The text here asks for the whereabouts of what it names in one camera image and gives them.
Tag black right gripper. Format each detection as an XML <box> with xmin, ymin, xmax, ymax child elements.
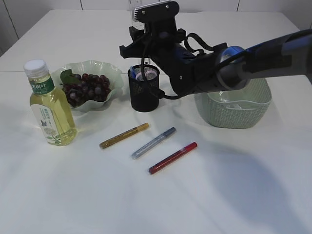
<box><xmin>119</xmin><ymin>26</ymin><xmax>188</xmax><ymax>80</ymax></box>

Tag clear plastic ruler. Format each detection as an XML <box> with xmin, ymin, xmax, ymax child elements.
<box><xmin>128</xmin><ymin>0</ymin><xmax>143</xmax><ymax>29</ymax></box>

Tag pink scissors with cover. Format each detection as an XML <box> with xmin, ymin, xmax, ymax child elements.
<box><xmin>135</xmin><ymin>70</ymin><xmax>157</xmax><ymax>81</ymax></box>

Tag clear plastic sheet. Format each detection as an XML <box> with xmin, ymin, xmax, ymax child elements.
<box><xmin>217</xmin><ymin>91</ymin><xmax>242</xmax><ymax>109</ymax></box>

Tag purple artificial grape bunch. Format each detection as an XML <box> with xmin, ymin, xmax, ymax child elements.
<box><xmin>60</xmin><ymin>69</ymin><xmax>111</xmax><ymax>108</ymax></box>

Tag yellow tea drink bottle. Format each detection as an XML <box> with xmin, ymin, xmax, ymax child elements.
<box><xmin>24</xmin><ymin>59</ymin><xmax>77</xmax><ymax>146</ymax></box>

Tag blue scissors with cover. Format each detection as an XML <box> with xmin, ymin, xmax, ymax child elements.
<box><xmin>129</xmin><ymin>66</ymin><xmax>137</xmax><ymax>79</ymax></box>

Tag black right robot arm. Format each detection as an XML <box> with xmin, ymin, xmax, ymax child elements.
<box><xmin>119</xmin><ymin>27</ymin><xmax>312</xmax><ymax>100</ymax></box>

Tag black mesh pen holder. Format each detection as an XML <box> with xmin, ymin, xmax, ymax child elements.
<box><xmin>127</xmin><ymin>64</ymin><xmax>160</xmax><ymax>112</ymax></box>

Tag green wavy glass plate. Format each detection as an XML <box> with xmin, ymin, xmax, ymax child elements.
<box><xmin>52</xmin><ymin>60</ymin><xmax>123</xmax><ymax>112</ymax></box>

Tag silver glitter pen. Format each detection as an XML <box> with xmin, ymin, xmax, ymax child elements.
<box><xmin>131</xmin><ymin>127</ymin><xmax>176</xmax><ymax>159</ymax></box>

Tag green plastic woven basket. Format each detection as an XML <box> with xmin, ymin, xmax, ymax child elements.
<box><xmin>195</xmin><ymin>78</ymin><xmax>272</xmax><ymax>129</ymax></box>

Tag gold glitter pen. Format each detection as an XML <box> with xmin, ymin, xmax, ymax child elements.
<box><xmin>99</xmin><ymin>123</ymin><xmax>149</xmax><ymax>149</ymax></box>

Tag red glitter pen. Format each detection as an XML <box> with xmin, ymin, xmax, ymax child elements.
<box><xmin>148</xmin><ymin>142</ymin><xmax>197</xmax><ymax>175</ymax></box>

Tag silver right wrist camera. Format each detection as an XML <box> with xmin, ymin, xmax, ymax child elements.
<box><xmin>133</xmin><ymin>0</ymin><xmax>180</xmax><ymax>30</ymax></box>

